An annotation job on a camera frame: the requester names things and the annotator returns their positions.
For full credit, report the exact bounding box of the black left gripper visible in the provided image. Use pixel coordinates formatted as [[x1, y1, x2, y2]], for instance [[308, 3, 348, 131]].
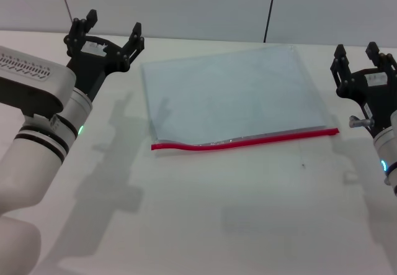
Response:
[[63, 9, 145, 98]]

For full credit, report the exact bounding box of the dark wall joint strip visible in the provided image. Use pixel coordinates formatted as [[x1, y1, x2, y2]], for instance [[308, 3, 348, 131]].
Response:
[[262, 0, 279, 43], [56, 0, 74, 24]]

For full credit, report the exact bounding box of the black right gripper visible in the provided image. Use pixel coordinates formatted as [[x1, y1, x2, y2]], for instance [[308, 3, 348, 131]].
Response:
[[330, 41, 397, 138]]

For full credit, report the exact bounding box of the transparent document bag red zip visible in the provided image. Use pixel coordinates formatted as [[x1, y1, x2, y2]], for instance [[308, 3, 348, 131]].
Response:
[[140, 44, 341, 151]]

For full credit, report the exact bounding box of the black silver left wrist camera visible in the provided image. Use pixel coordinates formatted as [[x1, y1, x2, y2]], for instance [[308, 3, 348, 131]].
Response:
[[0, 45, 78, 118]]

